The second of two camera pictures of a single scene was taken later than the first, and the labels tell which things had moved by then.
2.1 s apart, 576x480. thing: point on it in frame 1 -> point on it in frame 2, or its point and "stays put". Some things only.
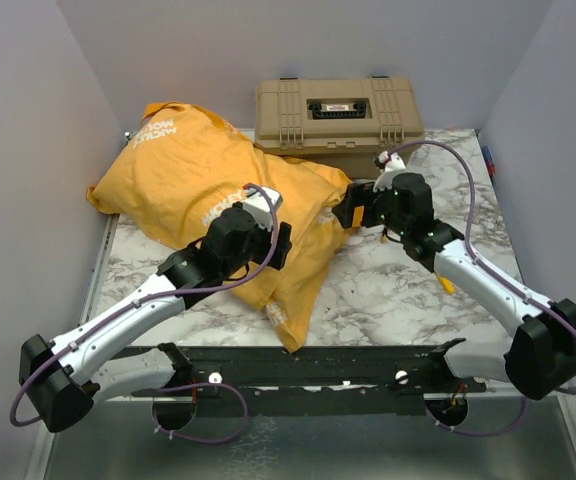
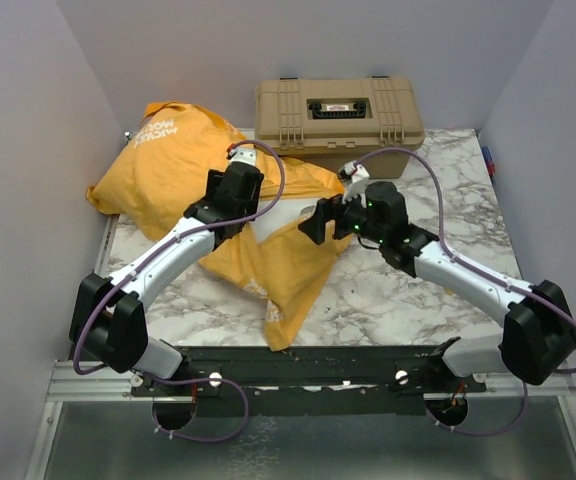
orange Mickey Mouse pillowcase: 182,162 stays put
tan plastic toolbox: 347,122 stays put
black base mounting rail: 332,382 stays put
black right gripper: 358,195 -> 327,209
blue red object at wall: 489,164 stays put
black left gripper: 284,245 -> 215,183
